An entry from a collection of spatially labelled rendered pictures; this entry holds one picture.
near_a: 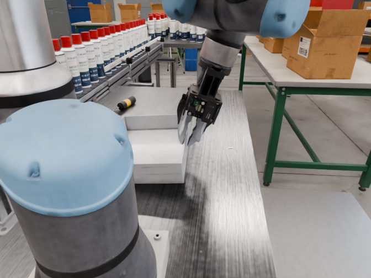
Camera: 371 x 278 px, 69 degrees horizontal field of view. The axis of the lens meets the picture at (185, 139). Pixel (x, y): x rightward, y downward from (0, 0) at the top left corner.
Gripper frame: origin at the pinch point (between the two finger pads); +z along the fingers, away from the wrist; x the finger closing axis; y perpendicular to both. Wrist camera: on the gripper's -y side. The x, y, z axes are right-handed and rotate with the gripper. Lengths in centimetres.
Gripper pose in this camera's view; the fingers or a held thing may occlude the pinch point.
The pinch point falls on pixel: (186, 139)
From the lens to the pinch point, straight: 67.1
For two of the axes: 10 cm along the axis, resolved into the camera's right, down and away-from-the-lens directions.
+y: -0.3, 4.6, -8.9
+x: 9.5, 2.9, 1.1
